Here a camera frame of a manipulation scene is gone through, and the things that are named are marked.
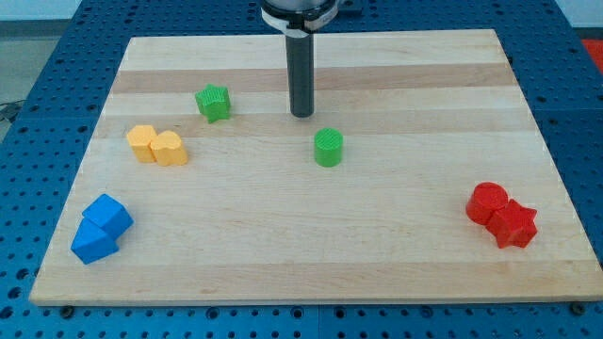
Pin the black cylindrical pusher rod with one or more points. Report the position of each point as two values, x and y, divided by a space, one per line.
300 74

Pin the blue triangle block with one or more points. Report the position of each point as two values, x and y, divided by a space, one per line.
91 243

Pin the blue cube block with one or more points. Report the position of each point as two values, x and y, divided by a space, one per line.
109 215

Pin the red star block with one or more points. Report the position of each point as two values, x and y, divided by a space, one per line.
513 225

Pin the green cylinder block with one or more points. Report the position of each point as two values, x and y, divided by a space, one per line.
328 147

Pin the light wooden board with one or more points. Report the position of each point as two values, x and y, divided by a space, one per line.
251 218

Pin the red cylinder block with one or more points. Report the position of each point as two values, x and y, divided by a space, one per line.
485 200

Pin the green star block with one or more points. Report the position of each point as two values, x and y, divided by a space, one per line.
214 103

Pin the yellow hexagon block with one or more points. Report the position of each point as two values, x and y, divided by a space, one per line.
139 139

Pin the yellow heart block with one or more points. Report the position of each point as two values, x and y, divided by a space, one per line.
168 149

